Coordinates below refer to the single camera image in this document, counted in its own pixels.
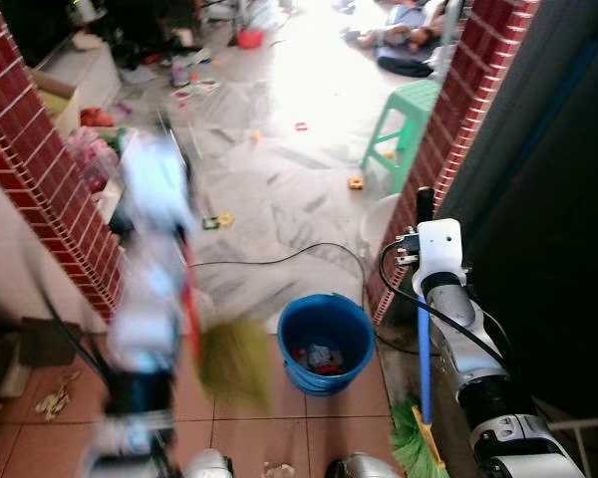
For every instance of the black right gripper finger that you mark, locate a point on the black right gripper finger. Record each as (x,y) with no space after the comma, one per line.
(425,196)

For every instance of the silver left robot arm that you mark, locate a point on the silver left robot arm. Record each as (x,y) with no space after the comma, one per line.
(140,329)

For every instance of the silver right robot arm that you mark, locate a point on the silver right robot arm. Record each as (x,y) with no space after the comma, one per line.
(478,378)

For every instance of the small red floor scrap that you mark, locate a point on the small red floor scrap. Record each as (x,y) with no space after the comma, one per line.
(301,126)

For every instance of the person lying on floor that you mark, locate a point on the person lying on floor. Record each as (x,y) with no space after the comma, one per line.
(404,45)

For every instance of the white plastic tub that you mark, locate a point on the white plastic tub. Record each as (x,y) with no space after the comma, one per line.
(377,224)

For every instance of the small yellow toy block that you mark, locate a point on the small yellow toy block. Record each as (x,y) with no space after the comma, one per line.
(355,183)

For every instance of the green plastic stool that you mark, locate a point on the green plastic stool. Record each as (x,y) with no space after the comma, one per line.
(411,100)

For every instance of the dark grey door panel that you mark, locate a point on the dark grey door panel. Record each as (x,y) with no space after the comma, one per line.
(548,199)

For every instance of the rubbish in bucket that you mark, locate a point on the rubbish in bucket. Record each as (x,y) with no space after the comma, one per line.
(322,357)

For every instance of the blue plastic bucket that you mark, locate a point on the blue plastic bucket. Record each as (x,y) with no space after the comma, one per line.
(299,349)

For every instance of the green and yellow toy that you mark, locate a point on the green and yellow toy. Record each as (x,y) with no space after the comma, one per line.
(217,221)

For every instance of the red plastic basin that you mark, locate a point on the red plastic basin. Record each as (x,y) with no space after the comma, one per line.
(250,39)

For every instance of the silver right robot leg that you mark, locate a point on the silver right robot leg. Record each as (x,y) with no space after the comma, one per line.
(361,467)

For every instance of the silver robot leg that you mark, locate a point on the silver robot leg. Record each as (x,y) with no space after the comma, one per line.
(361,467)
(209,466)

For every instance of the silver left robot leg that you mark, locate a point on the silver left robot leg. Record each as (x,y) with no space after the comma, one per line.
(209,466)

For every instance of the red ball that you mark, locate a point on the red ball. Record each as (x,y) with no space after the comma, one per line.
(97,118)

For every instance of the open cardboard box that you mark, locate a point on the open cardboard box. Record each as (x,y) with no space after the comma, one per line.
(58,100)

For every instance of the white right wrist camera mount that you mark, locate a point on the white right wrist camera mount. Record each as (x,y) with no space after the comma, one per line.
(441,244)

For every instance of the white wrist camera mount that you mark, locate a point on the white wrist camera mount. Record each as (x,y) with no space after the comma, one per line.
(157,184)
(441,244)

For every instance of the white metal rack frame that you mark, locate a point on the white metal rack frame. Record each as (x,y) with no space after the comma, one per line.
(578,426)

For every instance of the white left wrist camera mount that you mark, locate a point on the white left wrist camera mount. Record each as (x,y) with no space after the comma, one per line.
(157,184)

